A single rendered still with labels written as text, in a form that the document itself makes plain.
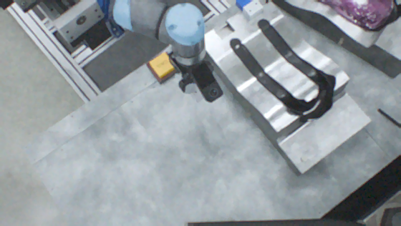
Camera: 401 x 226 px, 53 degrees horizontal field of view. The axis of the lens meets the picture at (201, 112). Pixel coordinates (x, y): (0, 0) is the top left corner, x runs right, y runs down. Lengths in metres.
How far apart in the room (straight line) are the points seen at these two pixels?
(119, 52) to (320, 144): 1.16
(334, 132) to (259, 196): 0.29
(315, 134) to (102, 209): 0.66
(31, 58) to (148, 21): 1.62
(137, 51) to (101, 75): 0.21
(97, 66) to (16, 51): 0.59
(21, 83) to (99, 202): 1.25
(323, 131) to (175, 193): 0.47
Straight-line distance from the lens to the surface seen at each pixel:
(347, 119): 1.24
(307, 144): 1.19
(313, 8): 1.33
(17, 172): 2.24
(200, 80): 0.95
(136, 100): 1.28
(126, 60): 1.99
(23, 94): 2.34
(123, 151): 1.25
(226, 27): 1.28
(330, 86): 1.17
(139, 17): 0.84
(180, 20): 0.80
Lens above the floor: 2.00
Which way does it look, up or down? 74 degrees down
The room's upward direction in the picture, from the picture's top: 6 degrees counter-clockwise
